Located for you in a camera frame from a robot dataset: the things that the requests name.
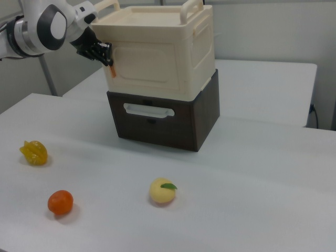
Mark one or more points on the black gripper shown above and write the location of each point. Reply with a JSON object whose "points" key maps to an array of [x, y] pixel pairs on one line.
{"points": [[85, 43]]}

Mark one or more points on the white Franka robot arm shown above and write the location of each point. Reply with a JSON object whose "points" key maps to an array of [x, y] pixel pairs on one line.
{"points": [[39, 31]]}

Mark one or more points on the cream plastic cabinet box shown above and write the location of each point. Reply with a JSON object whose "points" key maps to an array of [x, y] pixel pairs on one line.
{"points": [[162, 31]]}

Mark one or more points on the grey metal pole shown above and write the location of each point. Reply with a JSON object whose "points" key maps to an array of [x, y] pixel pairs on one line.
{"points": [[48, 76]]}

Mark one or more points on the dark brown drawer box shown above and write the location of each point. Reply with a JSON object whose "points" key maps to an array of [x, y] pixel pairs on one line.
{"points": [[168, 131]]}

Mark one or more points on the yellow toy starfruit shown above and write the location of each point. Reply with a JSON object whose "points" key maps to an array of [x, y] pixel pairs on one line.
{"points": [[34, 153]]}

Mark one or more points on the yellow toy fruit green leaf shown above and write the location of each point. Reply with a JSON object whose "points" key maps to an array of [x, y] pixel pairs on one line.
{"points": [[161, 194]]}

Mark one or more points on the orange toy tangerine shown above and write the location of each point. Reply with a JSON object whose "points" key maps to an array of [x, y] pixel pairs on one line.
{"points": [[60, 202]]}

